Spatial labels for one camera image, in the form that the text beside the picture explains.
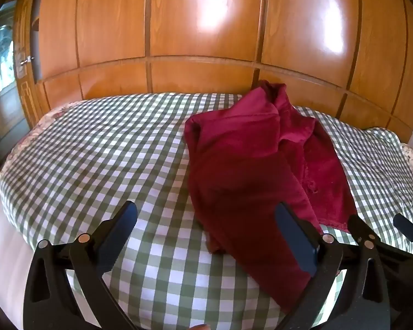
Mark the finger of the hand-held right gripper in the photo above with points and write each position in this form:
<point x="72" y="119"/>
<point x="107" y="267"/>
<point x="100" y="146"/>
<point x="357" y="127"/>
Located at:
<point x="408" y="228"/>
<point x="361" y="228"/>

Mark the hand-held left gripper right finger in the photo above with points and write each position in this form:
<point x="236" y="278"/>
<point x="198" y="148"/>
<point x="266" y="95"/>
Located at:
<point x="292" y="233"/>

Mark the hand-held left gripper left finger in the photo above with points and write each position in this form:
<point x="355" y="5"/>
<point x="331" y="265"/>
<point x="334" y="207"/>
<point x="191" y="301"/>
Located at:
<point x="122" y="225"/>

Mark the dark red garment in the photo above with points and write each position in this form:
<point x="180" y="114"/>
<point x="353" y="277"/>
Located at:
<point x="244" y="165"/>

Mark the person's left hand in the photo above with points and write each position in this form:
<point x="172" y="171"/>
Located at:
<point x="200" y="327"/>

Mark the green white checked bed sheet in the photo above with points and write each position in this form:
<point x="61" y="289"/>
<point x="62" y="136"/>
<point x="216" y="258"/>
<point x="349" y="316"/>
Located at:
<point x="106" y="151"/>

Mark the wooden door with glass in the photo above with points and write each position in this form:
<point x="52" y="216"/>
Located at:
<point x="3" y="92"/>

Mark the wooden wardrobe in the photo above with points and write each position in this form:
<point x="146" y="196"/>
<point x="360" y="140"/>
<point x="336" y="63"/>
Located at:
<point x="206" y="24"/>

